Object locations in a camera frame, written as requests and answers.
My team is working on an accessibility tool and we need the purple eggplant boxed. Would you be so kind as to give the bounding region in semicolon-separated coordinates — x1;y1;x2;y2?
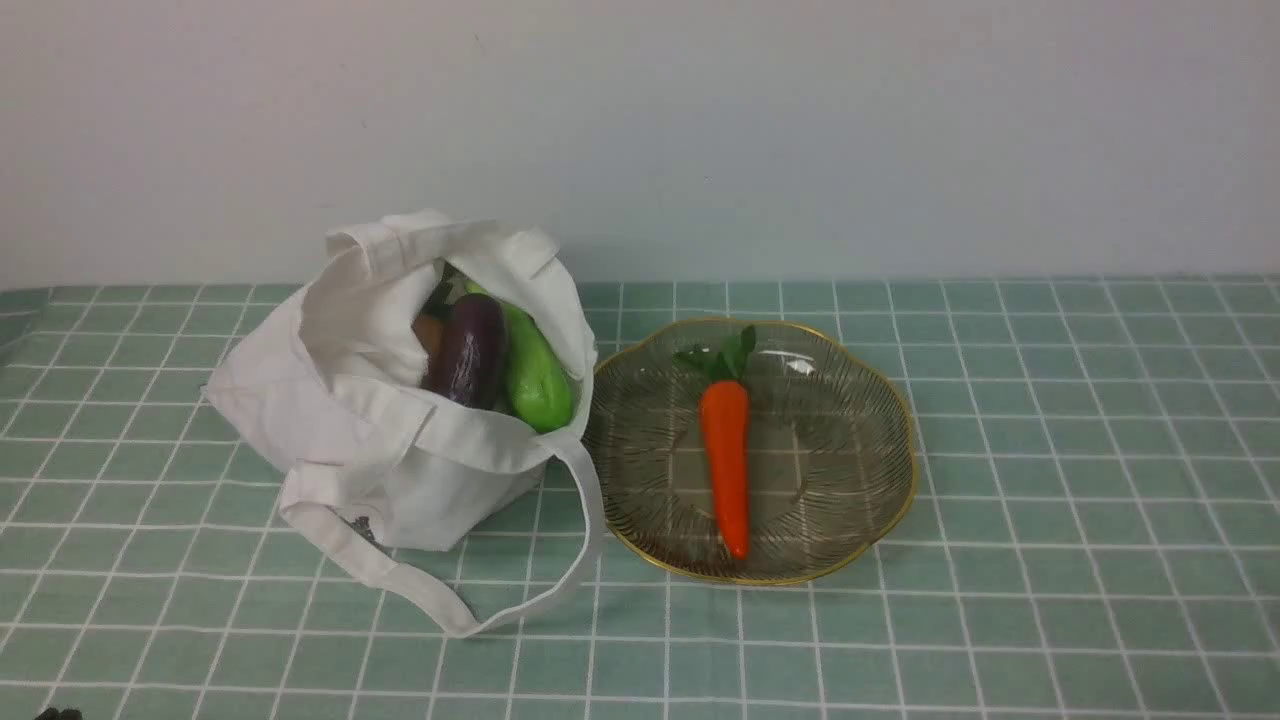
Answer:
421;292;509;410

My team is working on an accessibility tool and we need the orange carrot in bag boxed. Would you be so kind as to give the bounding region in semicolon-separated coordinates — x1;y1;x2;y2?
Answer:
411;313;444;361

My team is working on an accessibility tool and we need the green checkered tablecloth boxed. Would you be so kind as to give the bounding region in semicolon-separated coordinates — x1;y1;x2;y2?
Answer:
1;275;1279;719

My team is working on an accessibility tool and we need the green cucumber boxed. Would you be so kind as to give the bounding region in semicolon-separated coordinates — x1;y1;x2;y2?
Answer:
465;281;575;433

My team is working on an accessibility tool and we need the gold-rimmed glass plate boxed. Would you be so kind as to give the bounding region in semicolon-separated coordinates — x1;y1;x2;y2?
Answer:
584;316;919;585

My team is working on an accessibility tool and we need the orange carrot on plate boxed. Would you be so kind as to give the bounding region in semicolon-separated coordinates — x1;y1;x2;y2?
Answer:
673;325;756;560

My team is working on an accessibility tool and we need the white cloth tote bag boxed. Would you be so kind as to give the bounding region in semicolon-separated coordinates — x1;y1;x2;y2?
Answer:
204;209;605;637

